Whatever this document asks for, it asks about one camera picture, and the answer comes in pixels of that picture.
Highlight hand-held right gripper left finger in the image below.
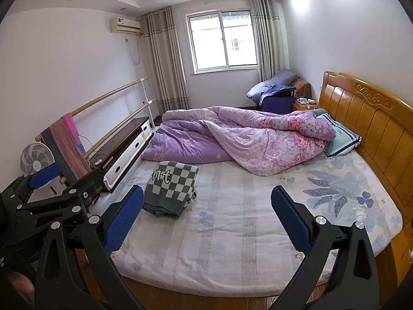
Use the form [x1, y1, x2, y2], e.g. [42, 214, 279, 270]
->
[34, 185, 145, 310]

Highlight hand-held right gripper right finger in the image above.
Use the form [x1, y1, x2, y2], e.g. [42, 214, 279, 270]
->
[268, 185, 380, 310]

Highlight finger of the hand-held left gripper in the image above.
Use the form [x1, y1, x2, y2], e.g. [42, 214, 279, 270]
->
[21, 168, 106, 211]
[0, 163, 64, 208]

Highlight grey white checkered cardigan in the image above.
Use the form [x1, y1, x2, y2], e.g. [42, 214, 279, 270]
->
[144, 161, 199, 212]

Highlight folded grey clothes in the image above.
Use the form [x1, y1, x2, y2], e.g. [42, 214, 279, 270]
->
[143, 197, 198, 217]

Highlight person's left hand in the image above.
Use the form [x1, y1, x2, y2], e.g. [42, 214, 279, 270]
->
[6, 270, 35, 301]

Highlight white electric fan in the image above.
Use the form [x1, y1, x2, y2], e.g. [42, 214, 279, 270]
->
[20, 142, 54, 179]

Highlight dark grey cloth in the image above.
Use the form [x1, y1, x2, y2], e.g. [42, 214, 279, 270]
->
[40, 119, 82, 182]

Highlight pink towel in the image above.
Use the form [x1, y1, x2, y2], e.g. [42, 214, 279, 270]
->
[60, 113, 91, 177]

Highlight floral white bed sheet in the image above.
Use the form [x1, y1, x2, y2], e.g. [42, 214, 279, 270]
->
[110, 150, 404, 298]

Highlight dark top white cabinet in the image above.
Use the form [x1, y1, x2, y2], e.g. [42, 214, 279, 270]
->
[88, 116, 155, 192]

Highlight purple floral quilt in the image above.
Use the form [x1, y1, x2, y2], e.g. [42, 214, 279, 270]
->
[141, 105, 337, 177]

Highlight striped blue green pillow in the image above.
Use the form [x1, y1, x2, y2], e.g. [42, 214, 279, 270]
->
[322, 112, 362, 159]

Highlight orange wooden side table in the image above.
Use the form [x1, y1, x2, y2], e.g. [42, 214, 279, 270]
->
[389, 223, 413, 285]

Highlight wooden nightstand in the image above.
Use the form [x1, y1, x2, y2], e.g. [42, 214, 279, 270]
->
[292, 101, 321, 112]

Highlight dark purple cloth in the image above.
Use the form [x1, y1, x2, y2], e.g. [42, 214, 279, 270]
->
[259, 84, 298, 115]

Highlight wooden bed headboard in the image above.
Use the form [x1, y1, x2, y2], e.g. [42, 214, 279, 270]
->
[318, 70, 413, 208]

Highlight brown chair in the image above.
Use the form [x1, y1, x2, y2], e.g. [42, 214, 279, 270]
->
[293, 78, 312, 101]

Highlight grey striped curtain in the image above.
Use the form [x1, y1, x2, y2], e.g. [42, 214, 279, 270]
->
[141, 6, 190, 114]
[251, 0, 291, 83]

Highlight blue pillow pile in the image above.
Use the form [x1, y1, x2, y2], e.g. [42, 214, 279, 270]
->
[247, 68, 301, 100]

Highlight window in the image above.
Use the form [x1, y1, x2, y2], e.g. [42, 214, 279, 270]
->
[185, 9, 260, 74]

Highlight wooden barre rail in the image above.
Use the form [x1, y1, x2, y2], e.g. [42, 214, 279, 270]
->
[59, 98, 157, 182]
[35, 76, 150, 142]

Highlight white barre post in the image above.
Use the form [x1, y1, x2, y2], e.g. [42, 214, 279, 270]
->
[140, 77, 154, 137]

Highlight air conditioner cable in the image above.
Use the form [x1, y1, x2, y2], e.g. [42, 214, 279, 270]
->
[125, 38, 141, 66]

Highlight white wall air conditioner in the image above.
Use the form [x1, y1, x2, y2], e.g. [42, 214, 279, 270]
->
[109, 16, 143, 36]

